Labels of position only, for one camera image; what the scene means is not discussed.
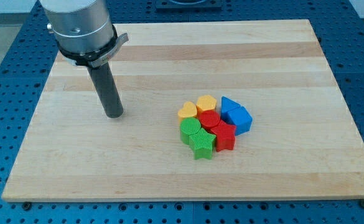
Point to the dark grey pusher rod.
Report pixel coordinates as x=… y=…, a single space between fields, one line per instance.
x=105 y=87

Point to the green star block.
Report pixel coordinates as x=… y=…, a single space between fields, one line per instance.
x=202 y=144

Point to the red cylinder block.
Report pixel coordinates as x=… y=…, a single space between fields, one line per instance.
x=209 y=119

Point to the wooden board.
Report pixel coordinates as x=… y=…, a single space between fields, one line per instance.
x=302 y=145

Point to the green cylinder block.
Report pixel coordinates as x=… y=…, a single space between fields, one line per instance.
x=188 y=127

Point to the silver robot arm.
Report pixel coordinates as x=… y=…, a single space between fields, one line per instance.
x=86 y=36

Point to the blue triangle block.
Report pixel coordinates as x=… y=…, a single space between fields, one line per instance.
x=227 y=105

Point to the blue pentagon block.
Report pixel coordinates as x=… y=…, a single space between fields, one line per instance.
x=241 y=118

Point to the red star block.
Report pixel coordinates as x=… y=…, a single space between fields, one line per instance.
x=225 y=136

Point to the black mounting plate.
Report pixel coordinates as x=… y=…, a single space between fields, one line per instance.
x=164 y=5

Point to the yellow heart block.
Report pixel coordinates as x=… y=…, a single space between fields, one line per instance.
x=188 y=110

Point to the yellow hexagon block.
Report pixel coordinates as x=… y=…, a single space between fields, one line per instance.
x=206 y=103

